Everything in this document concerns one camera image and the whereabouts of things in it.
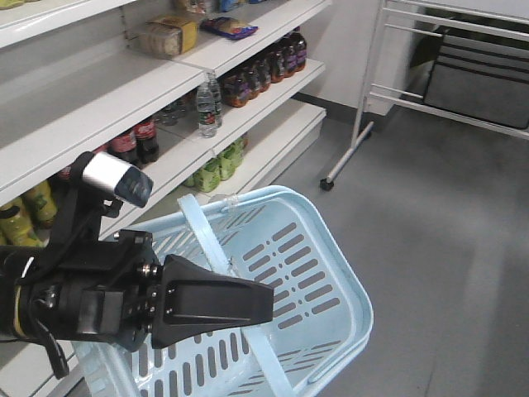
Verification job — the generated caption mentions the blue snack bag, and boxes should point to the blue snack bag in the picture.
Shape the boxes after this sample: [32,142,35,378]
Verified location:
[200,17,259,41]

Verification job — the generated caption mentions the light blue plastic basket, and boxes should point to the light blue plastic basket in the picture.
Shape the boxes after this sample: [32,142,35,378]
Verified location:
[74,185,374,396]

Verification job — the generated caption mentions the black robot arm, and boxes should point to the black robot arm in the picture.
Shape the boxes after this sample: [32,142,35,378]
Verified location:
[1,230,274,352]

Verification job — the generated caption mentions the clear water bottle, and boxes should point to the clear water bottle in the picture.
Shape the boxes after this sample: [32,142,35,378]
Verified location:
[196,82,217,138]

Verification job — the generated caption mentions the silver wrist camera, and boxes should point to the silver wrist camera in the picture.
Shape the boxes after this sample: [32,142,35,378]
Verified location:
[81,152,154,208]

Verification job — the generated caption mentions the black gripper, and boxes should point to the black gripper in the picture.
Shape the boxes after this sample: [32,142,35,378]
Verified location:
[16,230,274,352]

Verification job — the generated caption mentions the boxed cracker pack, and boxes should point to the boxed cracker pack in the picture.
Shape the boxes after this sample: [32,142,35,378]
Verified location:
[137,15,198,58]

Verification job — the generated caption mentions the dark plum juice bottle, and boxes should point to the dark plum juice bottle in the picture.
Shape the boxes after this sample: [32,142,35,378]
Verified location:
[222,70,250,108]
[288,26,307,72]

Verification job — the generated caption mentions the white metal shelf unit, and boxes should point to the white metal shelf unit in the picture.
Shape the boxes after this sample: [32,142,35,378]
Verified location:
[0,0,333,397]

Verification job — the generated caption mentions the dark cola bottle red label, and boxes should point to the dark cola bottle red label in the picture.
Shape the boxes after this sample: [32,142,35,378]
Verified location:
[133,117,160,164]
[109,131,141,166]

